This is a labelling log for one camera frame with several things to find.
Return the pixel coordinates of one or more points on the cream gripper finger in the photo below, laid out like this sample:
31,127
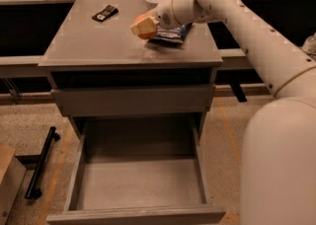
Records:
145,26

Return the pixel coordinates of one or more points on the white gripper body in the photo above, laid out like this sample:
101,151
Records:
163,14

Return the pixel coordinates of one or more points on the orange fruit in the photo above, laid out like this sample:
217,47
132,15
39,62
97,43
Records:
149,35

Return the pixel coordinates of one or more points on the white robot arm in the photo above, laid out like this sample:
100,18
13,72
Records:
278,168

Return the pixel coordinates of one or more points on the grey drawer cabinet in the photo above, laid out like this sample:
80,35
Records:
86,54

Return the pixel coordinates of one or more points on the closed grey top drawer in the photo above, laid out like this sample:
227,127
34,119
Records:
121,101

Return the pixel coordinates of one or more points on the open grey middle drawer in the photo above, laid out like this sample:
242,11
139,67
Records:
139,172

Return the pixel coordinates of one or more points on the black snack bar wrapper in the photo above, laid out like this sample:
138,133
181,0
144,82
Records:
105,13

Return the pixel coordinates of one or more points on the wooden box at left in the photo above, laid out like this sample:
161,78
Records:
12,173

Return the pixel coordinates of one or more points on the grey metal shelf rail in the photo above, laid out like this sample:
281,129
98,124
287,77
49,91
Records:
28,66

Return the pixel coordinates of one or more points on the black metal handle bar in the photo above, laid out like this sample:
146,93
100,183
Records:
33,191

